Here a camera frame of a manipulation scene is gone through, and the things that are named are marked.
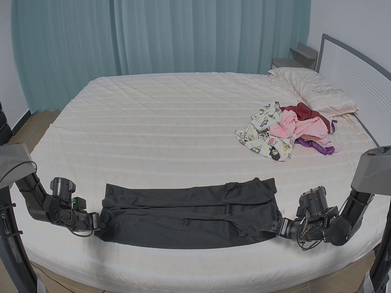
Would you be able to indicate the black T-shirt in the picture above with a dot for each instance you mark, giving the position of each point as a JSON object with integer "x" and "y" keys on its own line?
{"x": 189, "y": 215}

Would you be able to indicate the blue-green curtain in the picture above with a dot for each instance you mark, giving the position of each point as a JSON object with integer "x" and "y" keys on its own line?
{"x": 64, "y": 44}
{"x": 213, "y": 26}

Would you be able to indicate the white printed garment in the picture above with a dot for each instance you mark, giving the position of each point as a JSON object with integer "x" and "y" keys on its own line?
{"x": 262, "y": 136}

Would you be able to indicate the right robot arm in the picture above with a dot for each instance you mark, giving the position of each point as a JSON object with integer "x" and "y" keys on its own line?
{"x": 363, "y": 175}

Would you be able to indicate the bed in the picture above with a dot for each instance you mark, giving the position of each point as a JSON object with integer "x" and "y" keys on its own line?
{"x": 168, "y": 124}

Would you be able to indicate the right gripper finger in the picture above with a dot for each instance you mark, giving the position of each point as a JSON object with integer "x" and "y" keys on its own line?
{"x": 270, "y": 227}

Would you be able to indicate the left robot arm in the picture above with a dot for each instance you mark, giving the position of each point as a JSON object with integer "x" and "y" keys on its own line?
{"x": 32, "y": 194}

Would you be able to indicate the cream pillow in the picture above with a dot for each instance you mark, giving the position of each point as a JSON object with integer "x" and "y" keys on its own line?
{"x": 317, "y": 90}

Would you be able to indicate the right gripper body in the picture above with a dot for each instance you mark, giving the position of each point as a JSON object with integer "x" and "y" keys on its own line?
{"x": 288, "y": 228}

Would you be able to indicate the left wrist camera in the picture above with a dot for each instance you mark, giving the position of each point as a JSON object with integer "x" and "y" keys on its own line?
{"x": 79, "y": 204}

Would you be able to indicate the dark red garment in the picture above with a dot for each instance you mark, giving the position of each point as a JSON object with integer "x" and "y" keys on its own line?
{"x": 305, "y": 111}

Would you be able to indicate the purple garment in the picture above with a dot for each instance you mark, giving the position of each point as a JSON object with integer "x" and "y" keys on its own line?
{"x": 322, "y": 150}

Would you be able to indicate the grey bedside table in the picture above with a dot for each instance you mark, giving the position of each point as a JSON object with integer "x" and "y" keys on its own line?
{"x": 290, "y": 62}

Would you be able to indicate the pink garment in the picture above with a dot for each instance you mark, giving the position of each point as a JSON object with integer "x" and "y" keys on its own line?
{"x": 301, "y": 127}

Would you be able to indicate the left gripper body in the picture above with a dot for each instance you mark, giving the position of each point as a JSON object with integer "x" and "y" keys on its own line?
{"x": 87, "y": 221}

